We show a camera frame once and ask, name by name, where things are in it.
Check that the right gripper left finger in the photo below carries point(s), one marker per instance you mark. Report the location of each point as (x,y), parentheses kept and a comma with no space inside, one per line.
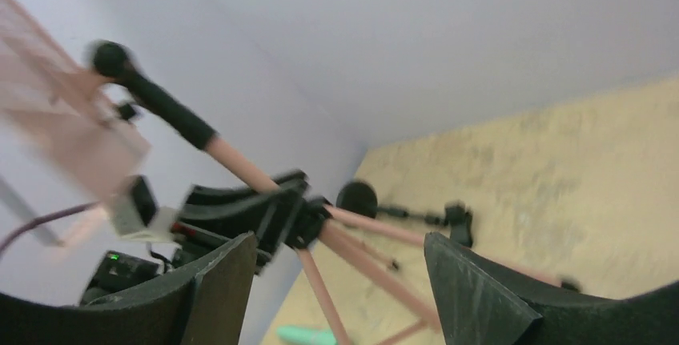
(202,302)

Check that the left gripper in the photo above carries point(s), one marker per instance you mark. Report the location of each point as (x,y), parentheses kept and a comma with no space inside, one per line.
(211,217)

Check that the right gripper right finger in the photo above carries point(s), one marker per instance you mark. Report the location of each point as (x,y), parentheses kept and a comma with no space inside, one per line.
(482,302)

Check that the pink music stand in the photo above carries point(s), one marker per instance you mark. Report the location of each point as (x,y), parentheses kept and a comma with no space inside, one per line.
(61,106)

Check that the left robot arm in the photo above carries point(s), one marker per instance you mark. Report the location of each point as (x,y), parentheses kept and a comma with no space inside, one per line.
(118,271)

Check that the teal toy microphone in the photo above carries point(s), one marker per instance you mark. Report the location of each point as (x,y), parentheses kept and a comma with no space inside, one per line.
(305,336)

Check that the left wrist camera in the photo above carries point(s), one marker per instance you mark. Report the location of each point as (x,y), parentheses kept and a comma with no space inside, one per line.
(136,216)

